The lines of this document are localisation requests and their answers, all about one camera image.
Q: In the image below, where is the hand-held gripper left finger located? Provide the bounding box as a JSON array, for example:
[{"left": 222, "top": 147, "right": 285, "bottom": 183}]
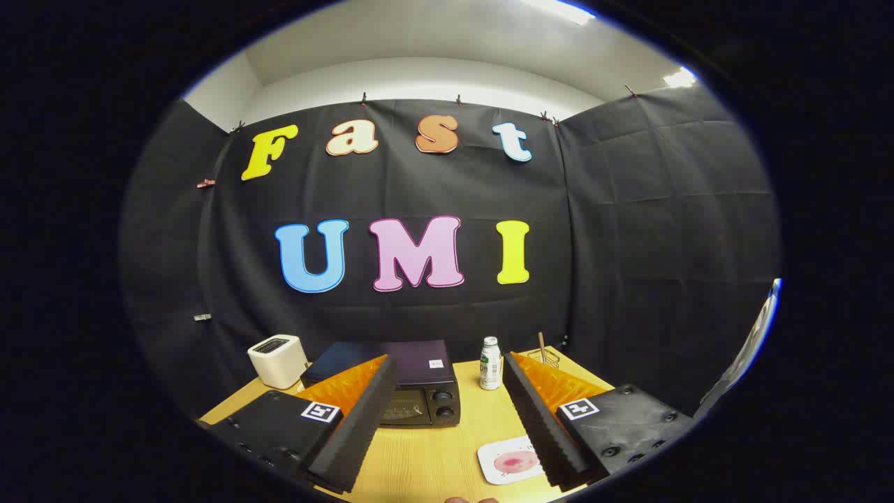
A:
[{"left": 199, "top": 354, "right": 399, "bottom": 495}]

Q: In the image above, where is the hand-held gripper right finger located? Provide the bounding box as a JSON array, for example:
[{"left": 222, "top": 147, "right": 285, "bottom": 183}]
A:
[{"left": 501, "top": 351, "right": 698, "bottom": 490}]

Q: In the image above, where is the round pink ham slice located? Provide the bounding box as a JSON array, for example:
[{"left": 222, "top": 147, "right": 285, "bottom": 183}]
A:
[{"left": 494, "top": 451, "right": 541, "bottom": 474}]

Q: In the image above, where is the white square plate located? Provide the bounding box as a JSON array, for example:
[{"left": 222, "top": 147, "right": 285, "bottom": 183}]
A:
[{"left": 477, "top": 435, "right": 547, "bottom": 486}]

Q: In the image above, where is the black toaster oven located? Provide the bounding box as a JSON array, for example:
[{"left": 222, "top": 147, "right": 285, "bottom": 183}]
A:
[{"left": 300, "top": 340, "right": 462, "bottom": 428}]

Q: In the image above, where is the white bread toaster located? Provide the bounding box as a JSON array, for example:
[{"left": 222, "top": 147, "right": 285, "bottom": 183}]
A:
[{"left": 247, "top": 335, "right": 309, "bottom": 390}]

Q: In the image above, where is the white bottle green label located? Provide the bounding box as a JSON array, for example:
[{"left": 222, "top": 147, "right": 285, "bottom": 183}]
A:
[{"left": 479, "top": 337, "right": 503, "bottom": 391}]

